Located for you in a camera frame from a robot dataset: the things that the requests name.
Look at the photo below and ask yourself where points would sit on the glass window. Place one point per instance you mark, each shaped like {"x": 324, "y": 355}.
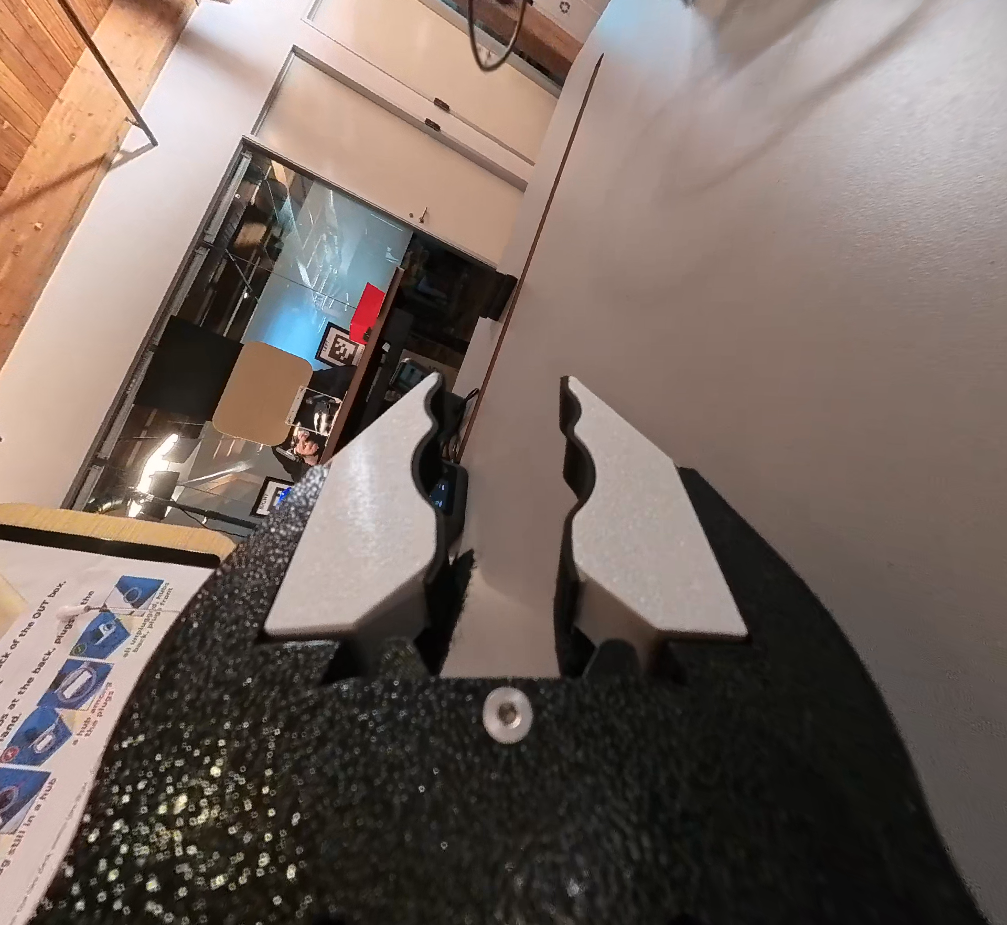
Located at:
{"x": 315, "y": 272}

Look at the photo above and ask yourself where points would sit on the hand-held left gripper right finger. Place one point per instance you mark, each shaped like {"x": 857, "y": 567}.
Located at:
{"x": 657, "y": 547}

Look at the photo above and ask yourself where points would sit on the black square marker tag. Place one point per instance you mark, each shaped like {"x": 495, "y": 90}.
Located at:
{"x": 342, "y": 347}
{"x": 271, "y": 496}

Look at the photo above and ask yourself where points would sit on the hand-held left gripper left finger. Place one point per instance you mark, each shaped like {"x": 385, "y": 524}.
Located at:
{"x": 370, "y": 524}

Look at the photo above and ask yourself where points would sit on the beige rounded board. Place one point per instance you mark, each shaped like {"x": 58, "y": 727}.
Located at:
{"x": 259, "y": 398}

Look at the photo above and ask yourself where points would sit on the light wooden board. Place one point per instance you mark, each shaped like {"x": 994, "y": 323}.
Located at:
{"x": 118, "y": 528}

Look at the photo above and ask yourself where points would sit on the red paper sheet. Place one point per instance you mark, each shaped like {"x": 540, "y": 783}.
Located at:
{"x": 368, "y": 319}

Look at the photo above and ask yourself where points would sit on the black metal rod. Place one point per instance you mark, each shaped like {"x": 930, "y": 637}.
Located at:
{"x": 86, "y": 44}

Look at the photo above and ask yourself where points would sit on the printed instruction sheet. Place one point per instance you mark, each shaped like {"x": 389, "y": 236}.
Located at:
{"x": 71, "y": 657}

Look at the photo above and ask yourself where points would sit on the black monitor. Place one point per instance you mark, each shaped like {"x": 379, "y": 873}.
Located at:
{"x": 185, "y": 374}

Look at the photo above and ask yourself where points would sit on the black wall box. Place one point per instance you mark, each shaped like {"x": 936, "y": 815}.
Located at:
{"x": 499, "y": 296}

